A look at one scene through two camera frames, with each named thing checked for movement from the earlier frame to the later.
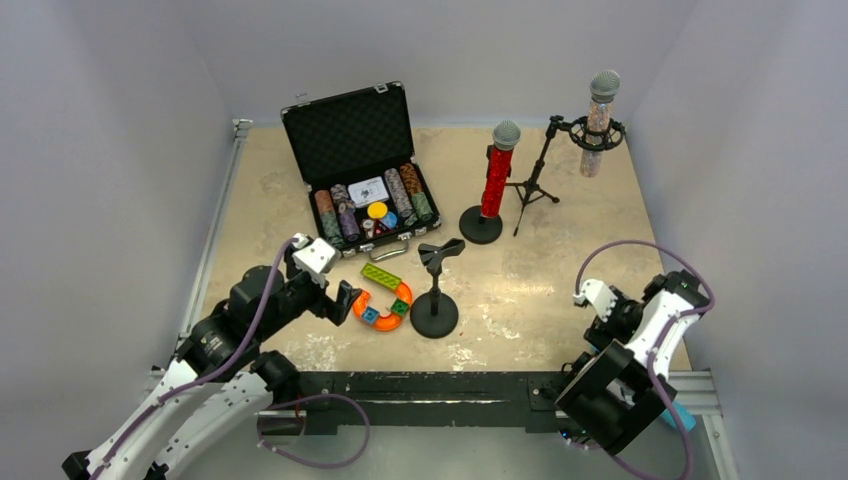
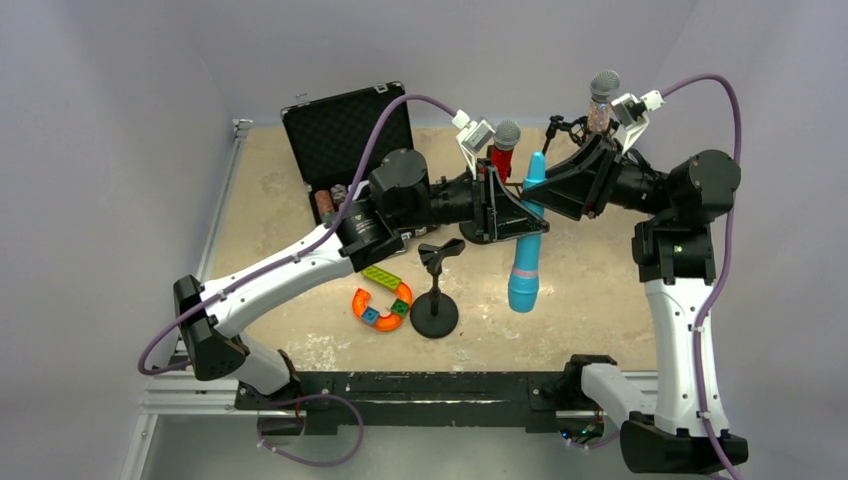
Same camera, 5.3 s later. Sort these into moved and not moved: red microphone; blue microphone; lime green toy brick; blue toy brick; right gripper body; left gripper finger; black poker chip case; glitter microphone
Moved: right gripper body; blue microphone; left gripper finger
Not moved: glitter microphone; blue toy brick; red microphone; lime green toy brick; black poker chip case
